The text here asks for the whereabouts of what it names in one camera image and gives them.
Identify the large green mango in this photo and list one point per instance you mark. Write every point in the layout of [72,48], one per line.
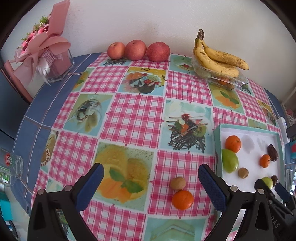
[229,161]

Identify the black power adapter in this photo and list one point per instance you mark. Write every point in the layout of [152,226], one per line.
[291,131]

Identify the white power strip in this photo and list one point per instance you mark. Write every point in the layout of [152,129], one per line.
[283,127]

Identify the red apple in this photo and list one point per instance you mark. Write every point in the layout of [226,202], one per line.
[116,50]
[158,52]
[135,50]

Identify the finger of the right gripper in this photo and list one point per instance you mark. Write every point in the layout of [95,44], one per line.
[268,192]
[286,197]

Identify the teal white tray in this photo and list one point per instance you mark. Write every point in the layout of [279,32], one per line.
[254,145]

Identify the yellow banana bunch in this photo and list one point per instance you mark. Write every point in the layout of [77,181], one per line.
[217,61]

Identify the blue tablecloth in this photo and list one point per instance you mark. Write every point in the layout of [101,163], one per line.
[36,124]

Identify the clear vase pink filling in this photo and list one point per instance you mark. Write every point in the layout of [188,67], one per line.
[53,68]

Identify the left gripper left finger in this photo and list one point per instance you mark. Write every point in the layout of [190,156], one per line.
[44,223]

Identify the clear plastic fruit container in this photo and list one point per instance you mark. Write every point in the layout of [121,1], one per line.
[216,78]

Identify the orange tangerine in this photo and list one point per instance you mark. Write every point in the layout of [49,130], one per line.
[265,161]
[233,143]
[182,200]

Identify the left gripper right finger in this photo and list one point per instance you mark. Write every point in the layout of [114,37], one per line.
[229,200]

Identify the dark wrinkled avocado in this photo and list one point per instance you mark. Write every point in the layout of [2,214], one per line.
[272,152]

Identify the small dark avocado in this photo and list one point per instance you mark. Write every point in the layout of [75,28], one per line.
[274,179]

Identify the pink paper flower bouquet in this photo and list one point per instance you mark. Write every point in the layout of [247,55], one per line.
[49,35]

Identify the small brown kiwi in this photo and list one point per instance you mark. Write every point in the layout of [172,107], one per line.
[243,173]

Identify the glass mug with logo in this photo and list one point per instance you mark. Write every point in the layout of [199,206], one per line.
[11,168]

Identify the brown kiwi fruit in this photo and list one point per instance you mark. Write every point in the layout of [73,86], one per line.
[178,183]

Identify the pink checkered tablecloth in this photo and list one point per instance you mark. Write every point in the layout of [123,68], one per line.
[147,123]

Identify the red chair back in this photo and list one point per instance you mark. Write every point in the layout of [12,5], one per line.
[15,83]

